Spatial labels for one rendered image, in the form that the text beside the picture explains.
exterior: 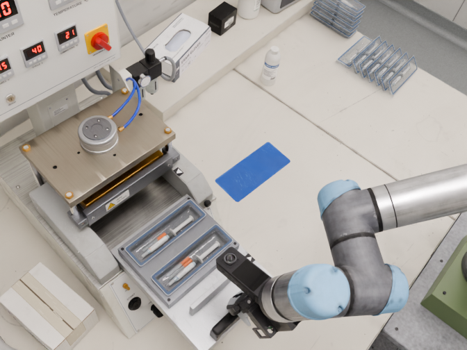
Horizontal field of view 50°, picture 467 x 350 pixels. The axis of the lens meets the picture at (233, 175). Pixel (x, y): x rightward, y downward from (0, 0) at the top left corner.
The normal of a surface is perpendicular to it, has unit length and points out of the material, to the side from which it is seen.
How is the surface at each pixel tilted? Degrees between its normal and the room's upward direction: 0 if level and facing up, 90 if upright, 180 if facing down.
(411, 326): 0
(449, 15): 90
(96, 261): 41
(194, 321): 0
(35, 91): 90
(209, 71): 0
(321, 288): 20
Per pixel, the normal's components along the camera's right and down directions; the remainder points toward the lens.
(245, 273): -0.03, -0.66
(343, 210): -0.32, -0.45
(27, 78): 0.70, 0.63
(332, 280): 0.33, -0.31
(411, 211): -0.06, 0.27
